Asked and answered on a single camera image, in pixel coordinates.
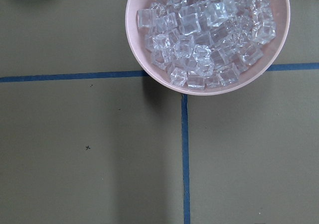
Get clear ice cubes pile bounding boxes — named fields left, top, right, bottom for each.
left=137, top=0, right=276, bottom=90

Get pink bowl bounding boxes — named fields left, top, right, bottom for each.
left=125, top=0, right=290, bottom=96

